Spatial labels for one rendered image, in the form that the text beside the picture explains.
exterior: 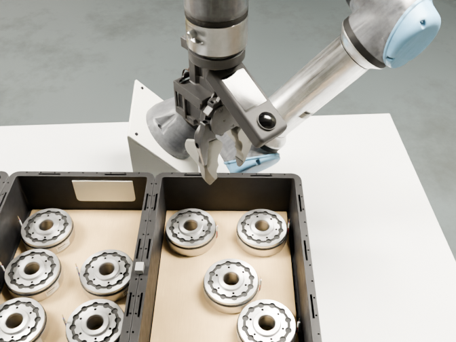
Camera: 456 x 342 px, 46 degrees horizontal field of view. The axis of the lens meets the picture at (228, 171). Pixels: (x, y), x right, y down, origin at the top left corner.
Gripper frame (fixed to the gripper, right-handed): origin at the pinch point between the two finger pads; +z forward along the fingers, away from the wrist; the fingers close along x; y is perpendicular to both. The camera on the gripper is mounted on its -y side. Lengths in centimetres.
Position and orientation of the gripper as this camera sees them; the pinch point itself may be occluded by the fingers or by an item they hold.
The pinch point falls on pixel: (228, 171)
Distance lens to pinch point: 78.5
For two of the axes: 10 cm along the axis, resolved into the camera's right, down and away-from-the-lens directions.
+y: -6.6, -5.2, 5.4
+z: 0.0, 7.2, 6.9
